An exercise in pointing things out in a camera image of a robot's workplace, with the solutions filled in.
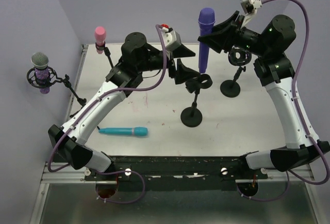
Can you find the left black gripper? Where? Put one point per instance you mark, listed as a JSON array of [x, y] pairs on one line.
[[183, 73]]

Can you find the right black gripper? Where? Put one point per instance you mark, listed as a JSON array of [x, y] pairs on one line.
[[224, 36]]

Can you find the black shock-mount round-base stand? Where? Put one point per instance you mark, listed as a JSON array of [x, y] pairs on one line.
[[239, 58]]

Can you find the black round-base stand back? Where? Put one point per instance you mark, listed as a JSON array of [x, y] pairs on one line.
[[192, 116]]

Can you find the teal microphone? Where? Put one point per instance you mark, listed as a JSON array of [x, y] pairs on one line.
[[125, 131]]

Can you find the pink microphone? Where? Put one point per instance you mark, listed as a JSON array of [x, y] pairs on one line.
[[100, 37]]

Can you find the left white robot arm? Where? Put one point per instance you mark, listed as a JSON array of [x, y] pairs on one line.
[[138, 56]]

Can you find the silver purple glitter microphone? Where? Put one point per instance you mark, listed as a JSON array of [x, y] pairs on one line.
[[40, 62]]

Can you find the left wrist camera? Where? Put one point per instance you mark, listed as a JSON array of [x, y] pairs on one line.
[[171, 38]]

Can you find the black mounting base rail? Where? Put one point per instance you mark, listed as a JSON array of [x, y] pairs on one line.
[[175, 173]]

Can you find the black tripod shock-mount stand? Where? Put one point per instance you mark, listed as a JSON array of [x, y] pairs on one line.
[[54, 79]]

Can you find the aluminium extrusion rail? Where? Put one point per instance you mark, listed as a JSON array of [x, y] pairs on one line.
[[68, 175]]

